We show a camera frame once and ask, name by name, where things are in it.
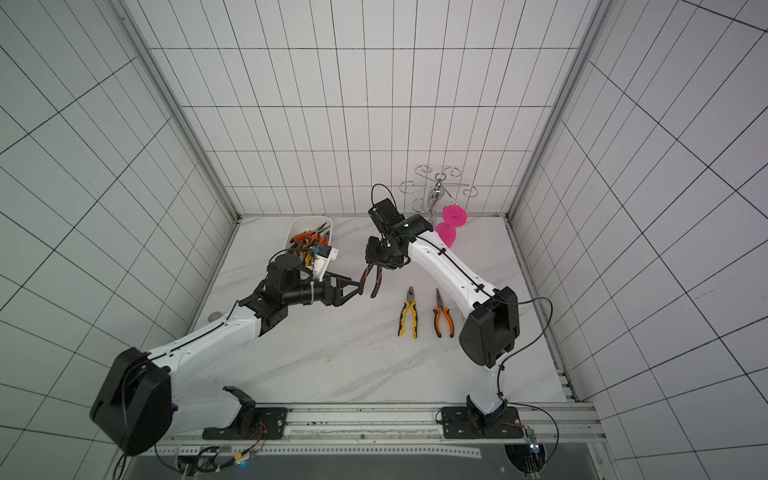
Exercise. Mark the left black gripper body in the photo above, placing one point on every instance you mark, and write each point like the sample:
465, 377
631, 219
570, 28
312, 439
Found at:
326, 297

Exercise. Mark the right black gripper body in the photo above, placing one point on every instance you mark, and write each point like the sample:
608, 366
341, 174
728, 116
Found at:
381, 257

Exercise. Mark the yellow combination pliers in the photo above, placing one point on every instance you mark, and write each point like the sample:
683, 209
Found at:
409, 309

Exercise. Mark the white plastic storage box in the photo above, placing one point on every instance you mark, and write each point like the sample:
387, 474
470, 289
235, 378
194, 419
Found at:
304, 223

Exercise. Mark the orange long nose pliers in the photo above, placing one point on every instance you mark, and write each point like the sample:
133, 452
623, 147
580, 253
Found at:
442, 313

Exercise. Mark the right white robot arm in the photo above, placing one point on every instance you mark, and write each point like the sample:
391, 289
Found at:
491, 324

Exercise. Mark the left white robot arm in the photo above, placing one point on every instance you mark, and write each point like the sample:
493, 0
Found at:
142, 398

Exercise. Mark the orange pliers in box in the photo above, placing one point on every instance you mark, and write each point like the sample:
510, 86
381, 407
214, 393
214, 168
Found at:
300, 244

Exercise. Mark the lower pink cup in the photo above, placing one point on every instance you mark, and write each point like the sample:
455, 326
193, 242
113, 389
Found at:
447, 233

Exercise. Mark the pink cup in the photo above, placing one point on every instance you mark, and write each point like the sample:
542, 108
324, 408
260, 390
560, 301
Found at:
454, 216
447, 233

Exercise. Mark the upper pink cup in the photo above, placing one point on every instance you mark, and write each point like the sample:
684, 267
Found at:
454, 216

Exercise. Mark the chrome cup holder stand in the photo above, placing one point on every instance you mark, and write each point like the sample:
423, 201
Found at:
432, 186

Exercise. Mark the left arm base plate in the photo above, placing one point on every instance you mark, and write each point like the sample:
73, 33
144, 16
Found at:
252, 424

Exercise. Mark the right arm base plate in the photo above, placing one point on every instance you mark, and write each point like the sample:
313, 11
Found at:
468, 423

